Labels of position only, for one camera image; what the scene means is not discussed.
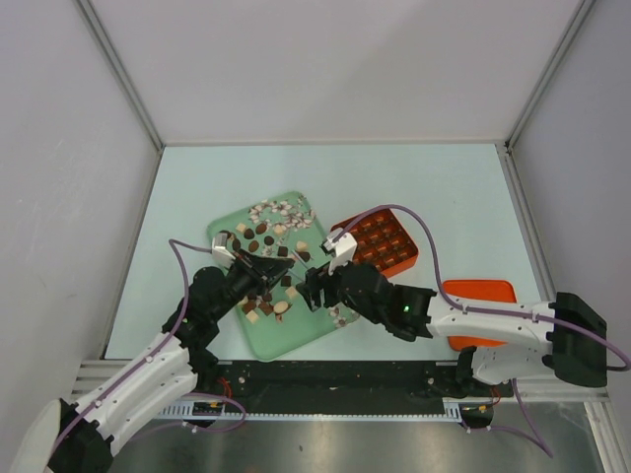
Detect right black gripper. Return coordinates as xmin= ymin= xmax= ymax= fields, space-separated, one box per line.
xmin=296 ymin=252 xmax=384 ymax=325

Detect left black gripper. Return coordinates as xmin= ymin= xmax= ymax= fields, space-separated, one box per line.
xmin=210 ymin=247 xmax=294 ymax=321

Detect grey plastic tweezers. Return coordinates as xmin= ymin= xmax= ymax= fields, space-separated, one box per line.
xmin=292 ymin=251 xmax=311 ymax=283

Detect green floral tray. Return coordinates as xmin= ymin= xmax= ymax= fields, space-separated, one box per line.
xmin=207 ymin=191 xmax=359 ymax=362

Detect orange chocolate box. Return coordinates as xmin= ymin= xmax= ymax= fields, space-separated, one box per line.
xmin=349 ymin=209 xmax=419 ymax=278

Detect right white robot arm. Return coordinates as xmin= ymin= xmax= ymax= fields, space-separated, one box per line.
xmin=297 ymin=263 xmax=607 ymax=395

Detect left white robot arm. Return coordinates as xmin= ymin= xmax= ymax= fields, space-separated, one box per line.
xmin=46 ymin=250 xmax=295 ymax=472

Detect white swirl oval chocolate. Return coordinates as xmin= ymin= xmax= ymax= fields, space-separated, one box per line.
xmin=273 ymin=301 xmax=290 ymax=314

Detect brown square chocolate low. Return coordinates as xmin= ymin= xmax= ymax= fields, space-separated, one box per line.
xmin=258 ymin=303 xmax=274 ymax=315

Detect white square chocolate low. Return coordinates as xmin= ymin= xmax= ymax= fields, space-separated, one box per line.
xmin=245 ymin=310 xmax=259 ymax=324

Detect orange box lid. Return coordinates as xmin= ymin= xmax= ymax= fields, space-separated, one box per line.
xmin=442 ymin=278 xmax=519 ymax=353

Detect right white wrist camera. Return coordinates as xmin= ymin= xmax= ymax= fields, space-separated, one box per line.
xmin=321 ymin=228 xmax=357 ymax=275

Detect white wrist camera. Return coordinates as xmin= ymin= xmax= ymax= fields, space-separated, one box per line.
xmin=321 ymin=228 xmax=357 ymax=275
xmin=211 ymin=231 xmax=236 ymax=269

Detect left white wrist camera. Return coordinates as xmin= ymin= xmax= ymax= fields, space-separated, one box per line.
xmin=211 ymin=231 xmax=236 ymax=269

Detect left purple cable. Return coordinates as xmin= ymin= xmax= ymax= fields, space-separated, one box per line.
xmin=48 ymin=238 xmax=247 ymax=459

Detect purple cable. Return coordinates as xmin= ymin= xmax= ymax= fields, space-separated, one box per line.
xmin=48 ymin=238 xmax=247 ymax=459
xmin=332 ymin=204 xmax=631 ymax=459

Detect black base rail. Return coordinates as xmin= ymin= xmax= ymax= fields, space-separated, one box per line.
xmin=196 ymin=361 xmax=470 ymax=416

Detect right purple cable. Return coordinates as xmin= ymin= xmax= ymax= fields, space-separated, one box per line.
xmin=332 ymin=204 xmax=631 ymax=459

